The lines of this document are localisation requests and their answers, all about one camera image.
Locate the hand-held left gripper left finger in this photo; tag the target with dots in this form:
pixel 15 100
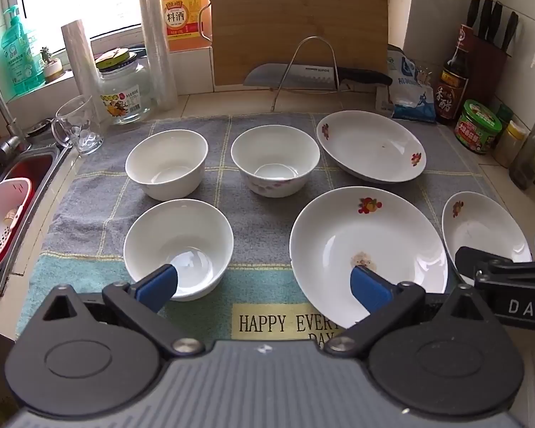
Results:
pixel 156 287

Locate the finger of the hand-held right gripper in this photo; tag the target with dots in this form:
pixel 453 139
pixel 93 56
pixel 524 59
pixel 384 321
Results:
pixel 468 261

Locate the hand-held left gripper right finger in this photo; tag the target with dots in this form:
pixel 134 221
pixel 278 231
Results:
pixel 370 290

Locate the white fruit-print plate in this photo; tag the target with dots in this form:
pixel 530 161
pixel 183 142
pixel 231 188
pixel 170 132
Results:
pixel 481 227
pixel 370 147
pixel 339 240

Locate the white ceramic bowl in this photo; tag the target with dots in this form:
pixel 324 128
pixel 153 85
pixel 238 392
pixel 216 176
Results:
pixel 272 151
pixel 174 240
pixel 165 160

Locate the red-capped glass bottle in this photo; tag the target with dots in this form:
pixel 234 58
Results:
pixel 533 156

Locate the yellow-lidded spice jar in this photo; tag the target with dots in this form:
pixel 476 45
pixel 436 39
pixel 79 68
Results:
pixel 510 147

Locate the grey checked dish mat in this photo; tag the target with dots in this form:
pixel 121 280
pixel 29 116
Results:
pixel 267 214

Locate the green-lidded sauce jar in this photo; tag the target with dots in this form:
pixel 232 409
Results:
pixel 477 129

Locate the green-capped small bottle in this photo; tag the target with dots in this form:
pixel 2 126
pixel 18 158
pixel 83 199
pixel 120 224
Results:
pixel 504 113

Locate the dark vinegar bottle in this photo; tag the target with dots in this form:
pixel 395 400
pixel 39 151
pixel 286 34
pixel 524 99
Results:
pixel 450 93

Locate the blue and white salt bag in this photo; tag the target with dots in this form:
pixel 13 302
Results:
pixel 412 98

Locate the pink and white colander basket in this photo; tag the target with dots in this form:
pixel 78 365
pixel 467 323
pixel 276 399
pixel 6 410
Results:
pixel 4 205

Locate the red plastic basin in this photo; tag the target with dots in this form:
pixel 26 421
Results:
pixel 31 167

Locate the clear glass mug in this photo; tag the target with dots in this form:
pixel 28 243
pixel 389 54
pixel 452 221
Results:
pixel 80 129

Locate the white seasoning bag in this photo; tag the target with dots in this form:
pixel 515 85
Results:
pixel 383 102

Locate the dark wooden knife block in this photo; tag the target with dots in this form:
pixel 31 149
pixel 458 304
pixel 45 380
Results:
pixel 486 67

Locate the glass jar with green lid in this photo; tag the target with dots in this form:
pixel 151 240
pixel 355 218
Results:
pixel 125 98

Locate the metal faucet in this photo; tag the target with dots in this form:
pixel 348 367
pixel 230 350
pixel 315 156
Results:
pixel 10 141

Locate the tall plastic wrap roll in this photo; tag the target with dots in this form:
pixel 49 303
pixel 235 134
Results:
pixel 156 53

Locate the small potted plant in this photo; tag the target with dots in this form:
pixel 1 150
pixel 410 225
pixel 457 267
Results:
pixel 52 69

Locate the short plastic wrap roll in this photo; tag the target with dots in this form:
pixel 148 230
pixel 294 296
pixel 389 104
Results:
pixel 78 53

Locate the green dish soap bottle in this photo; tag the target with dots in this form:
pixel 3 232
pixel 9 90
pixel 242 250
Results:
pixel 20 58

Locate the orange cooking wine jug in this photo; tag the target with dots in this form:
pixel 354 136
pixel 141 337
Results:
pixel 183 13

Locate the bamboo cutting board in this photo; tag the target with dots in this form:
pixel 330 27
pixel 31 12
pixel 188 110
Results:
pixel 294 9

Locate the window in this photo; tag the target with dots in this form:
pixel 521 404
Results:
pixel 71 0

